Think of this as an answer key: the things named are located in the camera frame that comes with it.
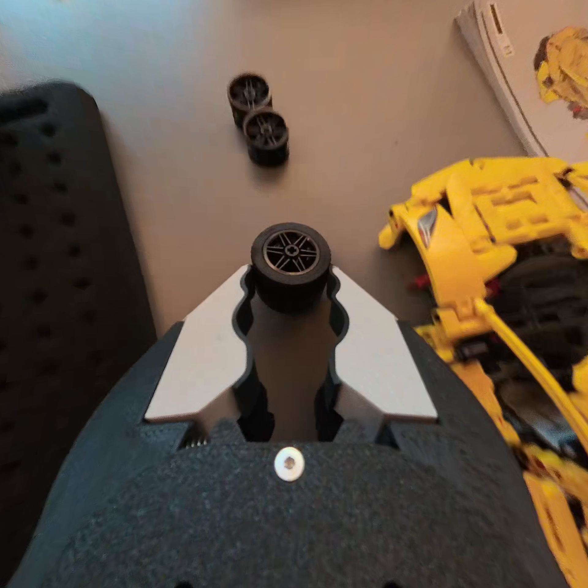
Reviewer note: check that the large car print booklet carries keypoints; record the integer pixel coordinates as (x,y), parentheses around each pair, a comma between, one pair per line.
(528,18)

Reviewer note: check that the black toy car tyre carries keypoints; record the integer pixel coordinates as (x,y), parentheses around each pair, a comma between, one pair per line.
(275,294)

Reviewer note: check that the yellow toy brick car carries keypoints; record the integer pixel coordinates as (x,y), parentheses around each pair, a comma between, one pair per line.
(459,257)

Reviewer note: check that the black ridged toy part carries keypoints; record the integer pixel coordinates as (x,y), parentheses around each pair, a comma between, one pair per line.
(291,250)

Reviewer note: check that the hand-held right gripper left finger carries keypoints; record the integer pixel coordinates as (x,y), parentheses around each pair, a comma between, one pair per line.
(193,367)

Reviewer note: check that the black spoked wheel rim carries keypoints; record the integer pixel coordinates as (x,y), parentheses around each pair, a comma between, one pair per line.
(248,89)
(266,133)

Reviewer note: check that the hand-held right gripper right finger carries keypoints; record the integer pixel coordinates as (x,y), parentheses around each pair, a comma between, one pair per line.
(386,367)

